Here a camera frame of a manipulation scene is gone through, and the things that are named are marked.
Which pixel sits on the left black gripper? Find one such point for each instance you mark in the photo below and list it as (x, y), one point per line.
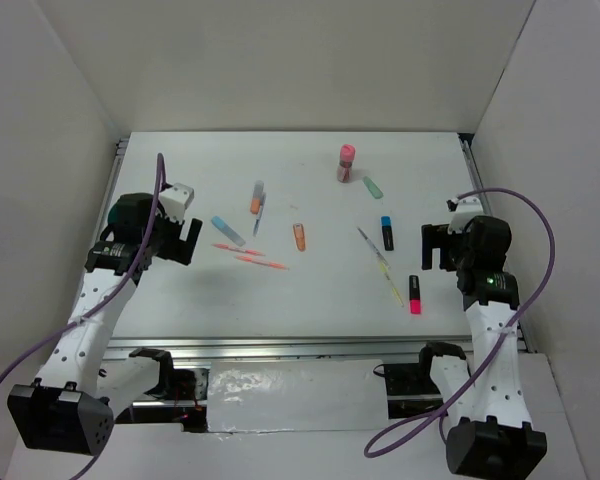
(180, 250)

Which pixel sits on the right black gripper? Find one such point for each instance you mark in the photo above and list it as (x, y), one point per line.
(436, 236)

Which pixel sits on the light blue highlighter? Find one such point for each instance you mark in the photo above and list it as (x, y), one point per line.
(227, 231)

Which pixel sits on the orange pen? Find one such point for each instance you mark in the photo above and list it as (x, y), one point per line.
(237, 249)
(268, 264)

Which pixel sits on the blue capped black highlighter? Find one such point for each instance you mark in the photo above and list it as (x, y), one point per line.
(387, 233)

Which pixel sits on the orange grey highlighter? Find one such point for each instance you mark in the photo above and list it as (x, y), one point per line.
(257, 196)

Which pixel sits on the green highlighter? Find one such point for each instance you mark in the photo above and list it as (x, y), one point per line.
(372, 187)

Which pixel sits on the pink capped bottle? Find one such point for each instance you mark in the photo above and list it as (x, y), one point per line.
(346, 158)

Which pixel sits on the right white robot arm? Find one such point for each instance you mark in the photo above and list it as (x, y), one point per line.
(490, 433)

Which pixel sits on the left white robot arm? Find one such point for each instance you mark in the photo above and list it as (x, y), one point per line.
(72, 404)

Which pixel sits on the pink capped black highlighter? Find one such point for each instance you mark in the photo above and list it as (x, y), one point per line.
(414, 295)

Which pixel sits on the yellow clear pen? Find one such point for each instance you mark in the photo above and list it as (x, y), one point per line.
(383, 265)

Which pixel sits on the blue white pen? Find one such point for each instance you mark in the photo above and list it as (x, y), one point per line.
(259, 215)

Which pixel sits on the orange clear cap highlighter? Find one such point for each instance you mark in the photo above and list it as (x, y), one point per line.
(299, 236)

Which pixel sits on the white front panel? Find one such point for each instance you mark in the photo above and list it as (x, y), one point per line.
(295, 396)

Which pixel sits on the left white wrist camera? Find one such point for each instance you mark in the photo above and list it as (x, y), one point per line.
(174, 202)

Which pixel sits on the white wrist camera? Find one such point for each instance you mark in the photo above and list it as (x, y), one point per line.
(463, 211)
(174, 202)

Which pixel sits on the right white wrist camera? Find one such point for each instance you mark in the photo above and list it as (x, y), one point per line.
(463, 211)

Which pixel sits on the aluminium front rail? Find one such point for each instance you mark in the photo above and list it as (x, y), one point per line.
(190, 350)

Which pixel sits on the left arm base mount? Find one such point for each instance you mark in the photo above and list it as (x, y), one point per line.
(180, 387)

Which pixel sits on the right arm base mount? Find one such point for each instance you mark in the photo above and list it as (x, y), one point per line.
(409, 388)

